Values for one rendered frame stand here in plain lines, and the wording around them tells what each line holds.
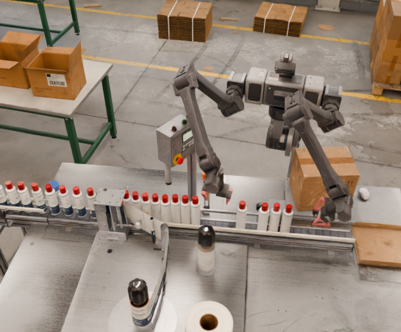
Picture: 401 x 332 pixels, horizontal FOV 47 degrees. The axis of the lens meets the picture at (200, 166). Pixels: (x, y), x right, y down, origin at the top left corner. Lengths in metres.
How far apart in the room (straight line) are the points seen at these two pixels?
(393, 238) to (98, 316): 1.58
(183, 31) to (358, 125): 2.59
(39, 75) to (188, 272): 2.06
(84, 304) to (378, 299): 1.40
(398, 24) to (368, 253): 3.01
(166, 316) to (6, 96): 2.39
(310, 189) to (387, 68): 2.96
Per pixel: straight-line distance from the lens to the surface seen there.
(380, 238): 2.69
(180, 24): 6.15
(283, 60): 2.20
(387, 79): 5.39
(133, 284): 1.93
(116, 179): 2.87
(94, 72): 4.05
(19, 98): 3.88
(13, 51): 4.20
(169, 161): 2.20
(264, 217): 2.38
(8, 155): 4.62
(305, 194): 2.58
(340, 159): 2.63
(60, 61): 3.91
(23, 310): 2.40
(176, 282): 2.28
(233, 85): 2.44
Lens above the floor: 2.77
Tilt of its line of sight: 42 degrees down
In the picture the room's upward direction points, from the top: straight up
